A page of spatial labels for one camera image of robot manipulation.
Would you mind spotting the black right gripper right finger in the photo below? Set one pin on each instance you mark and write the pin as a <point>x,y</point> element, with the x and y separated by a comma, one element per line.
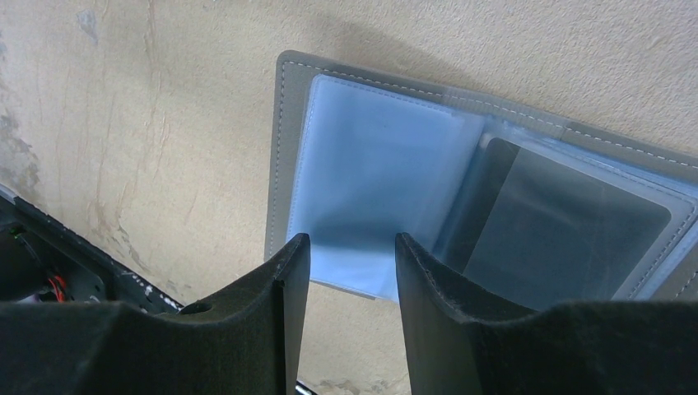
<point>462,339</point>

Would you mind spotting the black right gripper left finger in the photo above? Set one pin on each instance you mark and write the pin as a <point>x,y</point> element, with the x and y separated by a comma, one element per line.
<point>243,339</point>

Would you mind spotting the grey leather card holder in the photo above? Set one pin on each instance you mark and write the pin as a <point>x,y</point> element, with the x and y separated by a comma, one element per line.
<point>359,156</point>

